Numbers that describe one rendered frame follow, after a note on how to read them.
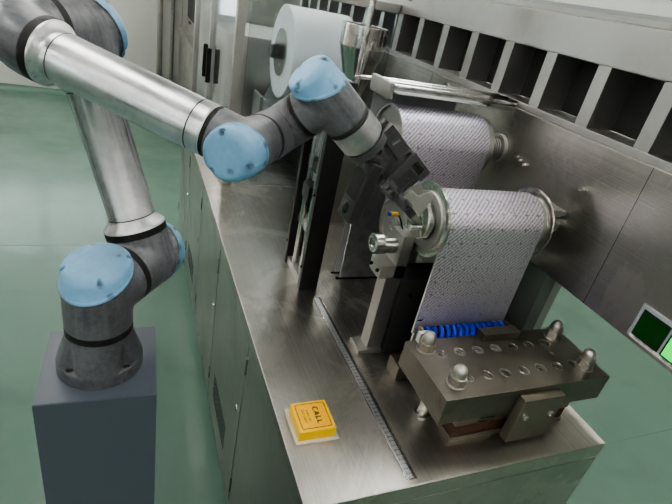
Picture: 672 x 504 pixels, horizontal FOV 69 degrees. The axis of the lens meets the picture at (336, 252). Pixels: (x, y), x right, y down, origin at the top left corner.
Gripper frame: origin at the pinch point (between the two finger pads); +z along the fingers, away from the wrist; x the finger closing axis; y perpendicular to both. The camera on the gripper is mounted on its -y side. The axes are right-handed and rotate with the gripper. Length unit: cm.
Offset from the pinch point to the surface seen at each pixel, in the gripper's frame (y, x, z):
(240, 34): 2, 98, -24
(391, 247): -6.6, 3.8, 4.5
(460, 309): -4.6, -4.3, 23.3
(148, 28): -53, 552, 4
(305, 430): -39.1, -17.1, 5.0
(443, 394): -16.7, -22.5, 15.1
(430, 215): 3.0, -1.0, 0.9
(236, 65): -6, 98, -18
